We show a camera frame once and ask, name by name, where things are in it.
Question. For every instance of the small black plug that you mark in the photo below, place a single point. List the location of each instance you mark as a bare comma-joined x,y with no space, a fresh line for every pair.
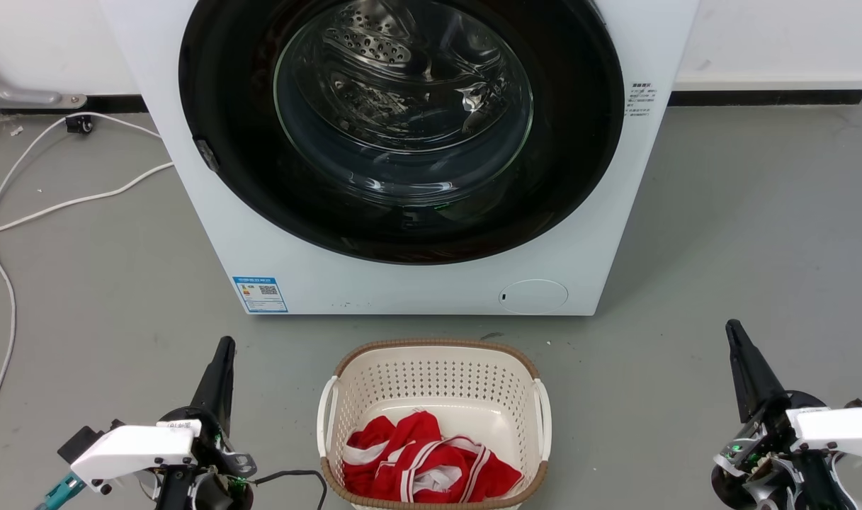
80,125

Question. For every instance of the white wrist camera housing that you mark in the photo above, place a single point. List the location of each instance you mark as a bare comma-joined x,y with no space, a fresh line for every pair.
841,428
133,450

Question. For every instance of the red and white garment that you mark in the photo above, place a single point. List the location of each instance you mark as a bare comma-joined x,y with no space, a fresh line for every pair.
430,460

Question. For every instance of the teal connector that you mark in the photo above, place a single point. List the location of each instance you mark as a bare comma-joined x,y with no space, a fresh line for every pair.
61,492

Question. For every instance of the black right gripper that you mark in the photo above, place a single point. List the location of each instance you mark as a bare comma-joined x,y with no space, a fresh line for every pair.
763,460

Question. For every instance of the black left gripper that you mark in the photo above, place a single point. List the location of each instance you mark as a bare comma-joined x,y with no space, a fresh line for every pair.
211,489

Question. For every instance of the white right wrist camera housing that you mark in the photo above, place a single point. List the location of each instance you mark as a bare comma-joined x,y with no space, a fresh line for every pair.
841,428

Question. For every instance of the cream perforated laundry basket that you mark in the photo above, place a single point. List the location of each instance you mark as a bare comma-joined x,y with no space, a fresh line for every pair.
430,375

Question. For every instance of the white front-load washing machine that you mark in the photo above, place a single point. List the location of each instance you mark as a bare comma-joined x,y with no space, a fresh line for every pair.
402,290

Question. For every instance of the round black glass washer door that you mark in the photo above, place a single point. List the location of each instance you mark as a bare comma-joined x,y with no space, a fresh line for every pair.
218,85

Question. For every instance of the blue energy label sticker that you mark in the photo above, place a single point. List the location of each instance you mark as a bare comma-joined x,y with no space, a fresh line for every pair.
261,294

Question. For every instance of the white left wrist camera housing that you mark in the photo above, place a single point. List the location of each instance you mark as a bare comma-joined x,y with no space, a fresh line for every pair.
133,450

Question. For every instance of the round white filter cover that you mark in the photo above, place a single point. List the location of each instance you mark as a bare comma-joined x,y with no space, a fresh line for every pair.
533,296

